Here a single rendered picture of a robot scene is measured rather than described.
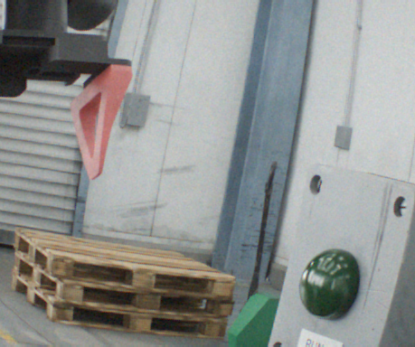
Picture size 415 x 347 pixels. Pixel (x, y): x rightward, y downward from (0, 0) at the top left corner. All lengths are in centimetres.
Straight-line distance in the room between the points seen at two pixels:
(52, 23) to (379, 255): 42
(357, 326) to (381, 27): 814
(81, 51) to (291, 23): 833
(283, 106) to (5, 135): 243
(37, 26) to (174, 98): 827
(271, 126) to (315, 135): 38
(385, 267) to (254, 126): 896
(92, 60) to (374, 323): 41
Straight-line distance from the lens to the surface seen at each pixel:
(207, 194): 929
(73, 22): 86
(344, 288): 40
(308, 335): 43
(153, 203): 905
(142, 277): 618
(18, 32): 74
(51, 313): 604
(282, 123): 906
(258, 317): 610
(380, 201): 40
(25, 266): 665
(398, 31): 834
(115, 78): 76
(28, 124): 839
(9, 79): 77
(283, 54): 902
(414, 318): 41
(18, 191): 843
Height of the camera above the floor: 134
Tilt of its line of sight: 3 degrees down
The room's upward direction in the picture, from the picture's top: 11 degrees clockwise
